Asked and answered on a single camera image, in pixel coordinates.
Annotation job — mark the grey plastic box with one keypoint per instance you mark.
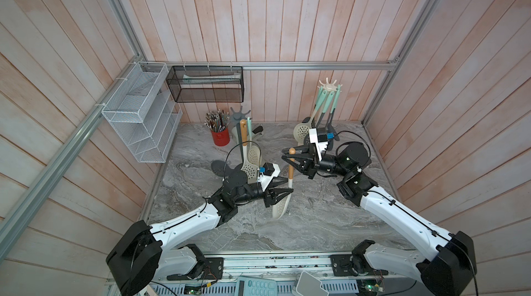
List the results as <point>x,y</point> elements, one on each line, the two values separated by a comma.
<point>308,285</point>

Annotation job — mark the large cream skimmer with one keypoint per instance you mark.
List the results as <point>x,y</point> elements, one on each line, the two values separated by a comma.
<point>280,208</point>

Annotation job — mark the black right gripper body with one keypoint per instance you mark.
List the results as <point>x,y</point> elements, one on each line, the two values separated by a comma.
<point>330,167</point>

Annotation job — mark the black mesh wall basket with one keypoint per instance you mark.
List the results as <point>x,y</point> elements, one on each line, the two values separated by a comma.
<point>206,84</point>

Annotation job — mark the aluminium rail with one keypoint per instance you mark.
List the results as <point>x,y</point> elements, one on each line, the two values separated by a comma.
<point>290,263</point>

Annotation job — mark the red metal pencil cup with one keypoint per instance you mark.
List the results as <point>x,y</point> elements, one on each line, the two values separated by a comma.
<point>221,138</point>

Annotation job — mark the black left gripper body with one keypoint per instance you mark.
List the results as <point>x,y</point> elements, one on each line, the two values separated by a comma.
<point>254,191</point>

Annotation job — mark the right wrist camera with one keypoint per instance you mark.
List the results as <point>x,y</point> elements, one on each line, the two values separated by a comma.
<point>320,138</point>

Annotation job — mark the grey skimmer front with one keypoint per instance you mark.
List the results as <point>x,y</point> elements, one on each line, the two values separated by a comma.
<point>329,105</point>

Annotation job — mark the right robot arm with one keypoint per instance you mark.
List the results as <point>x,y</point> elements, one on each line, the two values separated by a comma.
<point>443,261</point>

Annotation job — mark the grey skimmer behind grey rack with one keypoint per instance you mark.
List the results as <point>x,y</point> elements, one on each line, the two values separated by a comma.
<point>218,167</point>

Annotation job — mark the grey calculator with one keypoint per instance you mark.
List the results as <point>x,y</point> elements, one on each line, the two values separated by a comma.
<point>251,286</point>

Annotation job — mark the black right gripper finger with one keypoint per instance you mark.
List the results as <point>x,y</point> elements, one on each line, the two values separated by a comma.
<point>303,166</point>
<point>302,151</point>

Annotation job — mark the cream utensil rack stand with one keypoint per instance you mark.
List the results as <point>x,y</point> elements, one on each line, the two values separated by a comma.
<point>329,86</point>

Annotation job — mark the mint stapler black top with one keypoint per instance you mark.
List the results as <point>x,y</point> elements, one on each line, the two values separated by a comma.
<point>258,131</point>

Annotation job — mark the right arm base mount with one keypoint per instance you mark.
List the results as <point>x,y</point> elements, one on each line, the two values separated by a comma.
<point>354,264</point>

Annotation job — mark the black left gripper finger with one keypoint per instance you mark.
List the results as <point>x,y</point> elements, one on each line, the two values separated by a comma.
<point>274,196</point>
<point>270,182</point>

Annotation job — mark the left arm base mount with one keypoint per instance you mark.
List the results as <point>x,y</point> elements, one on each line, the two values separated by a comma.
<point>189,263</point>

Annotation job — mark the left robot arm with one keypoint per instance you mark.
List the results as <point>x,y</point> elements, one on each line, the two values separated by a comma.
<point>170,235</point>

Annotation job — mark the grey utensil rack stand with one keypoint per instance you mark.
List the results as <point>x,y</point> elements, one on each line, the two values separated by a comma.
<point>240,132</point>

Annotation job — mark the white wire mesh shelf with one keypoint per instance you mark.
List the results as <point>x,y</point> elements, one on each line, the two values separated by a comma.
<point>144,114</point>

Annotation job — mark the bundle of pencils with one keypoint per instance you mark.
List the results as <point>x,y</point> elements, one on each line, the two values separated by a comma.
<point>217,121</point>

